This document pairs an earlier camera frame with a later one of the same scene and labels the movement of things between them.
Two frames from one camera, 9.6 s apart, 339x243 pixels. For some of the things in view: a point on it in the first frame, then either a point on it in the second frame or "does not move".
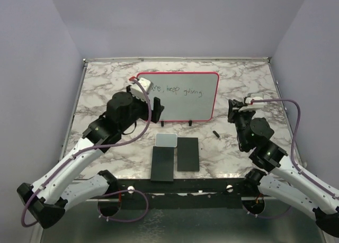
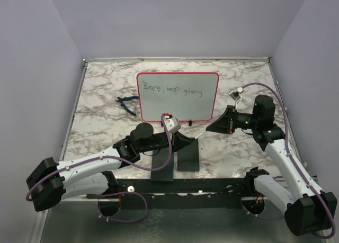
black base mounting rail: [180, 194] does not move
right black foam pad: [188, 156] does not move
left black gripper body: [140, 109] -> [159, 141]
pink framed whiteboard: [185, 96] does not move
